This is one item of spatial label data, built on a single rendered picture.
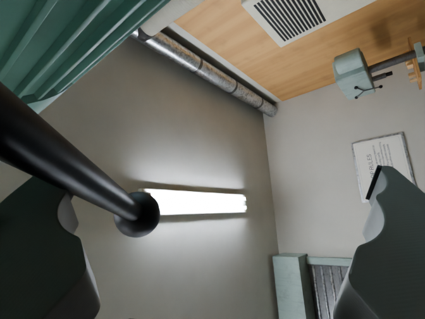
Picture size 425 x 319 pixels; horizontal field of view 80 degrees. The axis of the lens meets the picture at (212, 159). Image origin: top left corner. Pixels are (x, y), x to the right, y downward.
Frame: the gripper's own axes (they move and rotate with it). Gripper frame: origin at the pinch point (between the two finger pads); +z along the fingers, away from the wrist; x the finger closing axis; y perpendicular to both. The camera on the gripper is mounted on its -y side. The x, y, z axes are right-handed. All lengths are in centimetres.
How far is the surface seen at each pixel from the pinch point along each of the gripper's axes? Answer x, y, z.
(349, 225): 134, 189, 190
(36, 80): -11.8, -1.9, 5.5
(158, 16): -43, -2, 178
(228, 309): 8, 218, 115
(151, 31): -51, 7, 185
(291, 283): 75, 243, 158
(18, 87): -12.8, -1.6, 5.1
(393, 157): 167, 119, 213
